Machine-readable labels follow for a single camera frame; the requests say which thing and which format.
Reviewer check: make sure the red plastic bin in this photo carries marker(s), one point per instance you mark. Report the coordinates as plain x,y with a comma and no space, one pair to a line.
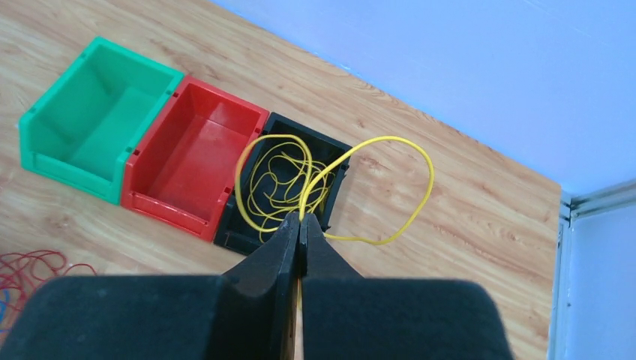
182,170

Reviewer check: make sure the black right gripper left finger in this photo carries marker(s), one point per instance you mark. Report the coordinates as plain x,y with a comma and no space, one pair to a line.
243,313

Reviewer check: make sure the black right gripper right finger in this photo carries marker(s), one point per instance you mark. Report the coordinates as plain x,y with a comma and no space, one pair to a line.
349,316

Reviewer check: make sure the black plastic bin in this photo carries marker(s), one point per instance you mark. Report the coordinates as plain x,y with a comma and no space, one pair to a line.
272,180

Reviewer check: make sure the green plastic bin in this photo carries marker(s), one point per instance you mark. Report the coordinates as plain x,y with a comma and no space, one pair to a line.
83,129

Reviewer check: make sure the aluminium frame post right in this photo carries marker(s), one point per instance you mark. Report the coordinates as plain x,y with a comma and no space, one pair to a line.
593,307

